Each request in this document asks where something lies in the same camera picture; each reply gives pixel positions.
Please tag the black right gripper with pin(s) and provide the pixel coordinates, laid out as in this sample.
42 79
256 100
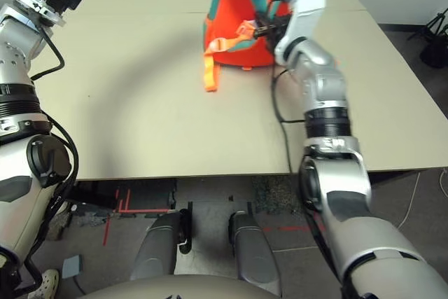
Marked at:
278 29

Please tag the orange and teal backpack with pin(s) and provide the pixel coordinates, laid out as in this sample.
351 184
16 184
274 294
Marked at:
234 22

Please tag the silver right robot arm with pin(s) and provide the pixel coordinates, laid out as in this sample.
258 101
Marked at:
325 82

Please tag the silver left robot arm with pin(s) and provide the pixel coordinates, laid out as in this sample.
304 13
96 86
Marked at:
17 68

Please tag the black tripod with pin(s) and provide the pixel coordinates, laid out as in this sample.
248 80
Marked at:
434 47

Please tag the grey right robot leg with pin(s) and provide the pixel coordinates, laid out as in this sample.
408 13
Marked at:
253 250

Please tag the grey robot leg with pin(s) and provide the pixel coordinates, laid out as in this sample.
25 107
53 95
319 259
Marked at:
253 250
155 246

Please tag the grey left robot leg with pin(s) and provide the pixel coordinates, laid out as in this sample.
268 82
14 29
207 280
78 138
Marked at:
155 246

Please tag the red floor tape lines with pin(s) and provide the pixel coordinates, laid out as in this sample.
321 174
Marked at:
106 232

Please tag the grey robot torso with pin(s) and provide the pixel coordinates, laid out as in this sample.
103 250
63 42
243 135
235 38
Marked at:
175 288

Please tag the blue-grey floor pedal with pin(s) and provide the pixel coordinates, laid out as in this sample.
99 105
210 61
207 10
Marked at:
73 266

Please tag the white perforated shoe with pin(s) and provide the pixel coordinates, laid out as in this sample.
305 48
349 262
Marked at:
47 281

